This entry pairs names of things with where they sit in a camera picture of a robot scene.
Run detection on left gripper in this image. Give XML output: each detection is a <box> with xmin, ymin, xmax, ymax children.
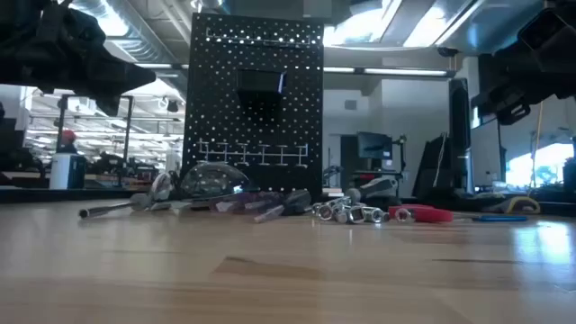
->
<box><xmin>0</xmin><ymin>0</ymin><xmax>158</xmax><ymax>117</ymax></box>

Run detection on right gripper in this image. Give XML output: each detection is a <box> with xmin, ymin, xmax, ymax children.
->
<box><xmin>472</xmin><ymin>40</ymin><xmax>576</xmax><ymax>126</ymax></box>

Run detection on clear plastic bag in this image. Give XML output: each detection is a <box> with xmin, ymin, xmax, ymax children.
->
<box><xmin>174</xmin><ymin>160</ymin><xmax>251</xmax><ymax>203</ymax></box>

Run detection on red-handled pliers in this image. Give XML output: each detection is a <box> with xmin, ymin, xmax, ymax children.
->
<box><xmin>388</xmin><ymin>203</ymin><xmax>455</xmax><ymax>224</ymax></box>

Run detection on large grey black screwdriver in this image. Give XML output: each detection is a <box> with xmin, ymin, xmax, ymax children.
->
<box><xmin>345</xmin><ymin>176</ymin><xmax>398</xmax><ymax>204</ymax></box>

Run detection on chrome extension bar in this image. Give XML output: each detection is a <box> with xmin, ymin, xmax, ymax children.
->
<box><xmin>348</xmin><ymin>204</ymin><xmax>375</xmax><ymax>225</ymax></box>

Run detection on chrome socket adapter bar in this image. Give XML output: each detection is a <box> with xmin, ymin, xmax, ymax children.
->
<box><xmin>323</xmin><ymin>196</ymin><xmax>353</xmax><ymax>211</ymax></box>

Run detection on black-handled screwdriver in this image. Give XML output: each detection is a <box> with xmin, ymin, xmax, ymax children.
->
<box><xmin>253</xmin><ymin>188</ymin><xmax>312</xmax><ymax>225</ymax></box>

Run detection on black metal peg board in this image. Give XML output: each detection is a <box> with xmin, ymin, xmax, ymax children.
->
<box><xmin>182</xmin><ymin>12</ymin><xmax>325</xmax><ymax>202</ymax></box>

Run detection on large grey display panel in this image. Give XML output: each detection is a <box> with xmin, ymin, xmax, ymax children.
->
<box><xmin>470</xmin><ymin>117</ymin><xmax>506</xmax><ymax>193</ymax></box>

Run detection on ceiling light strip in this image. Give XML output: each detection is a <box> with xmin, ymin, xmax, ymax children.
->
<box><xmin>322</xmin><ymin>67</ymin><xmax>449</xmax><ymax>77</ymax></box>
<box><xmin>133</xmin><ymin>62</ymin><xmax>191</xmax><ymax>70</ymax></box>

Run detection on tall black pillar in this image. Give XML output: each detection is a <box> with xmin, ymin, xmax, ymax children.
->
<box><xmin>448</xmin><ymin>77</ymin><xmax>472</xmax><ymax>195</ymax></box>

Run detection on person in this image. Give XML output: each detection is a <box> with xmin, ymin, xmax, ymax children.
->
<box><xmin>57</xmin><ymin>129</ymin><xmax>80</xmax><ymax>156</ymax></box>

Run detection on small blue screwdriver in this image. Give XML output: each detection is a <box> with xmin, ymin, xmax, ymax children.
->
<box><xmin>471</xmin><ymin>214</ymin><xmax>529</xmax><ymax>223</ymax></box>

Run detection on black plastic bin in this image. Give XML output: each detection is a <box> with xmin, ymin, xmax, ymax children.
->
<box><xmin>236</xmin><ymin>68</ymin><xmax>288</xmax><ymax>119</ymax></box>

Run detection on black computer monitor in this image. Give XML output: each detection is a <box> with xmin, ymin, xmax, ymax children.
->
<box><xmin>356</xmin><ymin>130</ymin><xmax>394</xmax><ymax>161</ymax></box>

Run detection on black equipment desk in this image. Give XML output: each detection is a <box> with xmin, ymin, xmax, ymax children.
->
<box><xmin>330</xmin><ymin>164</ymin><xmax>409</xmax><ymax>199</ymax></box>

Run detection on yellow hanging cable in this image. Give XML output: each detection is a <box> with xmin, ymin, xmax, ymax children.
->
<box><xmin>532</xmin><ymin>101</ymin><xmax>545</xmax><ymax>190</ymax></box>

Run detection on black metal frame stand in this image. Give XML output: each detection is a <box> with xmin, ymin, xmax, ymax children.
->
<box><xmin>55</xmin><ymin>93</ymin><xmax>135</xmax><ymax>186</ymax></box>

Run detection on silver ceiling air duct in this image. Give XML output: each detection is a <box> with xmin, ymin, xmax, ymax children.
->
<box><xmin>67</xmin><ymin>0</ymin><xmax>193</xmax><ymax>64</ymax></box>

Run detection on black aluminium table frame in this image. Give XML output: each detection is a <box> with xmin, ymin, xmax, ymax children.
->
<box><xmin>0</xmin><ymin>185</ymin><xmax>576</xmax><ymax>216</ymax></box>

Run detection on silver wire ring rack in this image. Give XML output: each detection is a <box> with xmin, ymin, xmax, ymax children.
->
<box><xmin>196</xmin><ymin>139</ymin><xmax>311</xmax><ymax>169</ymax></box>

